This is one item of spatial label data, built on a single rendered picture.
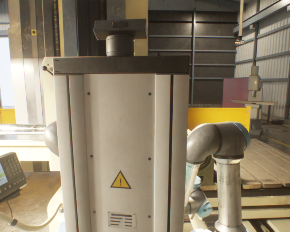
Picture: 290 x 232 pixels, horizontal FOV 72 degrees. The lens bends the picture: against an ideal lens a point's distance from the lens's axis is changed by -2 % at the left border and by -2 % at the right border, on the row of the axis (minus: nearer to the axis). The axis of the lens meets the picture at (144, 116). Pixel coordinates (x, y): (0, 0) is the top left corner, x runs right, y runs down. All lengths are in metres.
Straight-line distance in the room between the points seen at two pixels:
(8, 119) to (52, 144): 3.92
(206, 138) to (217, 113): 3.45
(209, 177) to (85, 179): 1.12
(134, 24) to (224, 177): 0.61
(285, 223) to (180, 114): 1.57
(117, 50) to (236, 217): 0.71
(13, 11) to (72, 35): 0.62
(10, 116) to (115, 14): 3.13
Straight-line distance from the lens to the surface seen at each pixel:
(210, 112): 4.13
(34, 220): 3.19
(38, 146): 2.03
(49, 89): 1.59
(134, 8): 2.23
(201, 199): 1.06
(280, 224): 1.92
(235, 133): 0.80
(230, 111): 4.27
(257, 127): 8.16
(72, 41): 2.25
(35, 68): 2.37
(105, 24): 0.56
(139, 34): 0.54
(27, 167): 2.62
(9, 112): 4.64
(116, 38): 0.52
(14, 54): 2.48
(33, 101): 2.40
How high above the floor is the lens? 1.72
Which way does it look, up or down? 9 degrees down
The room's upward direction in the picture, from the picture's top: straight up
